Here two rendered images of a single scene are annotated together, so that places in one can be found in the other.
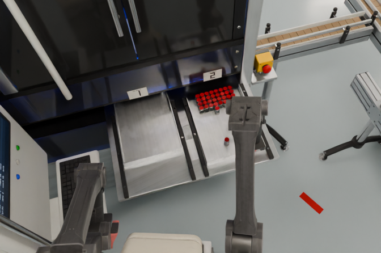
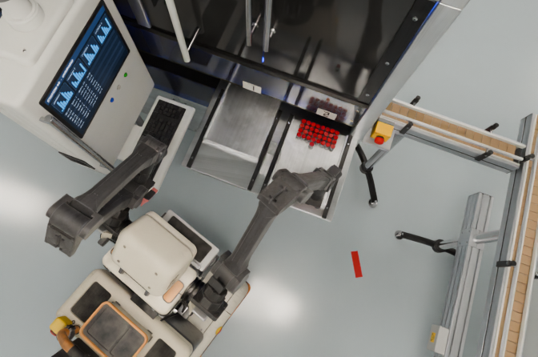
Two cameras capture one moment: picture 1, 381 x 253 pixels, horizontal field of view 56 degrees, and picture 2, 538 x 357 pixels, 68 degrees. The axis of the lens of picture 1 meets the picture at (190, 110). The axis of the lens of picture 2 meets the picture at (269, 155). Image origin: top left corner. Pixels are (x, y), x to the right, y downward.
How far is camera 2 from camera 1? 0.41 m
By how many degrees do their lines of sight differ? 17
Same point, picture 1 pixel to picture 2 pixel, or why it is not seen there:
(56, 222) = (128, 146)
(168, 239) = (173, 234)
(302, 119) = (409, 190)
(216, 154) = not seen: hidden behind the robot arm
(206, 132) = (288, 158)
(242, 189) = (244, 242)
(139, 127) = (238, 114)
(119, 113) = (230, 90)
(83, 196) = (125, 170)
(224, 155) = not seen: hidden behind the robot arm
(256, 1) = (393, 86)
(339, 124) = (439, 218)
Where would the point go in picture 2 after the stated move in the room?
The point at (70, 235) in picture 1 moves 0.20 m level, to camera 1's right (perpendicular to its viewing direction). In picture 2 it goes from (91, 199) to (157, 240)
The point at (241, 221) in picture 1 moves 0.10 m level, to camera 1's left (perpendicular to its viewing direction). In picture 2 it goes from (231, 260) to (204, 244)
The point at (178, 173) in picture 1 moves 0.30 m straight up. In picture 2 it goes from (241, 176) to (239, 155)
